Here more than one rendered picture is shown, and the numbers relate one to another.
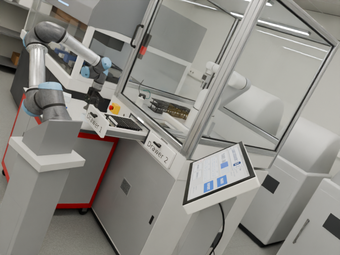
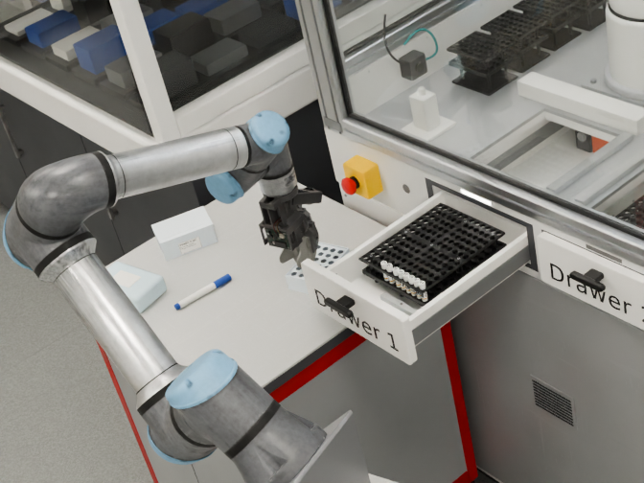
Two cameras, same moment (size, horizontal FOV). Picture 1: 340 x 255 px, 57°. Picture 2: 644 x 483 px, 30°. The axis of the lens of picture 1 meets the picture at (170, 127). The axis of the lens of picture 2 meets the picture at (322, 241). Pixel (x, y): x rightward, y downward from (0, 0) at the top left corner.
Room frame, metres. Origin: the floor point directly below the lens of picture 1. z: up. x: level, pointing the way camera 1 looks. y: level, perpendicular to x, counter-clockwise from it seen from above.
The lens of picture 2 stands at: (0.20, 0.13, 2.26)
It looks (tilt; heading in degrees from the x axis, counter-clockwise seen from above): 35 degrees down; 11
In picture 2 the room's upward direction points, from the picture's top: 14 degrees counter-clockwise
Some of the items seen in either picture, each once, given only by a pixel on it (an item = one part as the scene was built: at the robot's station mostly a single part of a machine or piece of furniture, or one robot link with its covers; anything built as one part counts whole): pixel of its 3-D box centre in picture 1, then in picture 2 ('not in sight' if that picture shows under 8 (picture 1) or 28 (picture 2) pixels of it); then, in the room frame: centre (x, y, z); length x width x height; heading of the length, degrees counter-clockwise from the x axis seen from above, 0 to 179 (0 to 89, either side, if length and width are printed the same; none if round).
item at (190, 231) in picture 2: (62, 96); (184, 233); (2.39, 0.88, 0.79); 0.13 x 0.09 x 0.05; 113
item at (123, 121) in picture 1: (122, 125); (433, 258); (2.07, 0.31, 0.87); 0.22 x 0.18 x 0.06; 133
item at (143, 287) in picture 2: not in sight; (127, 287); (2.22, 0.99, 0.78); 0.15 x 0.10 x 0.04; 57
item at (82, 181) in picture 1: (56, 154); (287, 400); (2.24, 0.72, 0.38); 0.62 x 0.58 x 0.76; 43
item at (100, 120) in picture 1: (96, 120); (356, 310); (1.93, 0.45, 0.87); 0.29 x 0.02 x 0.11; 43
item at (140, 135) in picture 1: (122, 126); (437, 257); (2.08, 0.30, 0.86); 0.40 x 0.26 x 0.06; 133
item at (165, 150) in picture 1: (159, 149); (602, 284); (1.92, 0.00, 0.87); 0.29 x 0.02 x 0.11; 43
